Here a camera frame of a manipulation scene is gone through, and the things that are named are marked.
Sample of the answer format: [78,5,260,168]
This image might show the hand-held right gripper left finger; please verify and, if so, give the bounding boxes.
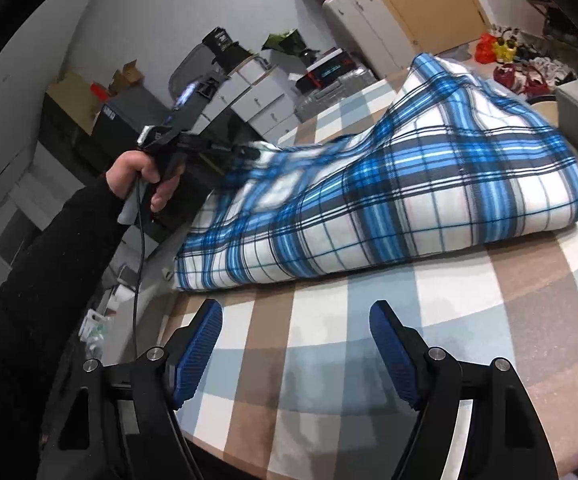
[36,298,225,480]

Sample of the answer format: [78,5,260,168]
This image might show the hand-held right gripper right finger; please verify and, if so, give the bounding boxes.
[369,299,560,480]

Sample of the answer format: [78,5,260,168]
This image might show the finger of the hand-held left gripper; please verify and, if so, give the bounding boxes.
[200,139,270,162]

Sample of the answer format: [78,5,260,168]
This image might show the blue plaid shirt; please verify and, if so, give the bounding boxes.
[175,52,578,293]

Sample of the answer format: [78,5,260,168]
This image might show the person's left forearm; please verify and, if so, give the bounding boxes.
[0,172,137,480]

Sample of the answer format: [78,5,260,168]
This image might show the person's left hand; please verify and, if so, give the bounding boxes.
[106,151,182,213]

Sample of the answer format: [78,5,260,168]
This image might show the black cabinet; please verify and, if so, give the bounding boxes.
[92,87,185,161]

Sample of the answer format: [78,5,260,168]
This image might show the checked bed sheet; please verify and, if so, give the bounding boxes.
[161,67,578,480]

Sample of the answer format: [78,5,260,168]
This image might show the white drawer desk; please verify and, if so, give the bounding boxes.
[204,55,312,141]

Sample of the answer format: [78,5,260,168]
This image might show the open cardboard box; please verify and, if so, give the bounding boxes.
[109,60,145,96]

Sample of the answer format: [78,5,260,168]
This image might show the flat cardboard sheet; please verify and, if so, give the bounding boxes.
[46,70,101,133]

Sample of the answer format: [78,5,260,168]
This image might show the silver hard suitcase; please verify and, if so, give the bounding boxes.
[294,67,381,121]

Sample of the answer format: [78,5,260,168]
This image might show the tall black wardrobe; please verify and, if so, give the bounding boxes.
[36,92,120,186]

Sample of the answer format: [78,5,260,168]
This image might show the green wrapped bouquet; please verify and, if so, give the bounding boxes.
[261,30,320,61]

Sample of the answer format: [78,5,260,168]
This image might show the black shoe box red stripe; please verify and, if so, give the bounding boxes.
[296,49,356,91]

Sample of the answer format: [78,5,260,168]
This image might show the white hard suitcase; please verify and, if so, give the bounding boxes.
[321,0,415,81]

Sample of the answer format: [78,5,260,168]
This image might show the wooden door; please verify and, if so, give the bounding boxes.
[351,0,490,56]

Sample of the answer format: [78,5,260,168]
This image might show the orange plastic bag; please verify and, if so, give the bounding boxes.
[476,32,520,63]

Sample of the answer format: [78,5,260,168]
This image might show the red shoes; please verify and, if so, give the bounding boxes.
[494,62,550,97]

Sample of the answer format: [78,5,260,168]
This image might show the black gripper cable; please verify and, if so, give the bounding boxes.
[128,180,146,366]

